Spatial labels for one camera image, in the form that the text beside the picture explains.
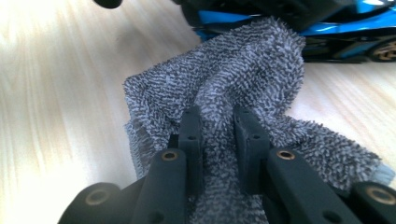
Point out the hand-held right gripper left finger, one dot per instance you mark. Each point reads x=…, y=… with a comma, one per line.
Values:
x=192, y=146

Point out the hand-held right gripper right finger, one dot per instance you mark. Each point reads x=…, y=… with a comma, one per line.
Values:
x=250, y=146

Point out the grey towel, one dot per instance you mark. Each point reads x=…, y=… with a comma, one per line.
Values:
x=243, y=84

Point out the blue toy car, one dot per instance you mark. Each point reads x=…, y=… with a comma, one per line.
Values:
x=348, y=37

